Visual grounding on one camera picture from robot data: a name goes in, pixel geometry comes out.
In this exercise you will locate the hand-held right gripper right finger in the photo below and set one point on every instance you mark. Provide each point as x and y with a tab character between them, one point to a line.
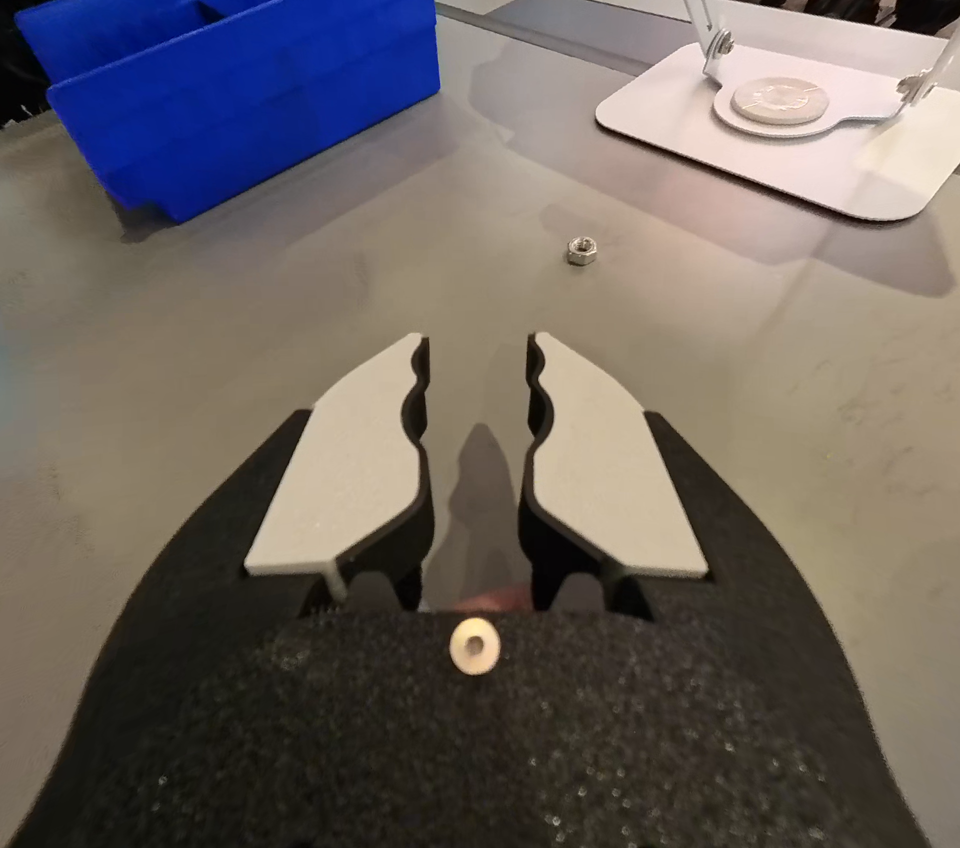
615	480

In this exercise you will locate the steel hex nut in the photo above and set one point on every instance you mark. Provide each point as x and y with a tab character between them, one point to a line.
581	260

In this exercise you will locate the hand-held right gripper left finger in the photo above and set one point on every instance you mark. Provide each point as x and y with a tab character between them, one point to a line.
345	480

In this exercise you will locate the blue plastic bin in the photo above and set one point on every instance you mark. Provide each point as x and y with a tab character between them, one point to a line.
225	113

